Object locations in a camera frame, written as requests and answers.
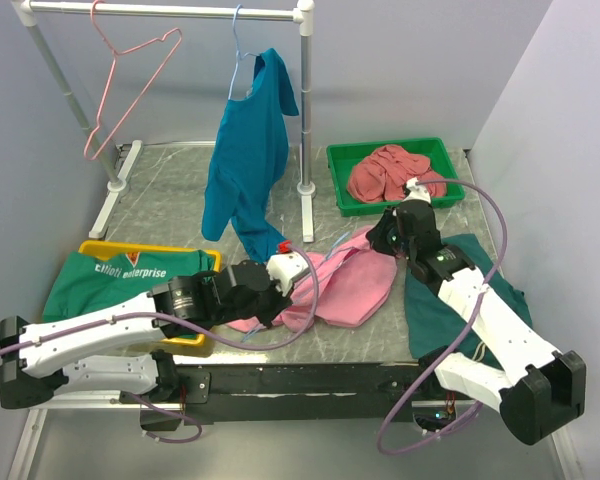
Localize blue wire hanger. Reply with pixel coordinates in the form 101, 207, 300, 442
233, 232, 351, 343

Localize pink t shirt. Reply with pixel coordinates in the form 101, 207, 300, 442
229, 225, 397, 332

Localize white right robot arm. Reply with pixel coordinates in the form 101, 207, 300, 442
366, 200, 586, 445

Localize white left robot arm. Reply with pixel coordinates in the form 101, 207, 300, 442
0, 255, 306, 410

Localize dusty red shirt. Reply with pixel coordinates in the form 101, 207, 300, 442
347, 144, 443, 203

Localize blue t shirt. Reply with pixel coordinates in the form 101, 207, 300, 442
201, 48, 299, 263

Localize green printed t shirt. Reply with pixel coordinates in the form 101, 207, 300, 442
42, 250, 215, 323

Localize blue hanger with shirt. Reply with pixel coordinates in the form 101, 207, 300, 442
228, 4, 257, 100

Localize green plastic tray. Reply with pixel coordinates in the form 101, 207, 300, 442
327, 137, 458, 216

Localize dark green shorts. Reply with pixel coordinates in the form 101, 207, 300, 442
405, 234, 533, 359

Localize yellow plastic tray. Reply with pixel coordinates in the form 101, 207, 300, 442
78, 240, 206, 348

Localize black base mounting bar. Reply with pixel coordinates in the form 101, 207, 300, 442
118, 360, 483, 432

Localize silver clothes rack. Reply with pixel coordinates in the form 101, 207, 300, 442
12, 1, 315, 243

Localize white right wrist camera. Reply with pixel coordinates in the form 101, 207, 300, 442
403, 177, 431, 204

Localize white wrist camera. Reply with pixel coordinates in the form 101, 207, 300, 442
266, 240, 309, 296
403, 177, 431, 204

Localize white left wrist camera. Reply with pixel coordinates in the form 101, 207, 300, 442
266, 240, 309, 296

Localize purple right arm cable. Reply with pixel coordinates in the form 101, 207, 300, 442
375, 177, 508, 456

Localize aluminium frame rail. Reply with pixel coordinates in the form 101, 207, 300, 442
8, 408, 585, 479

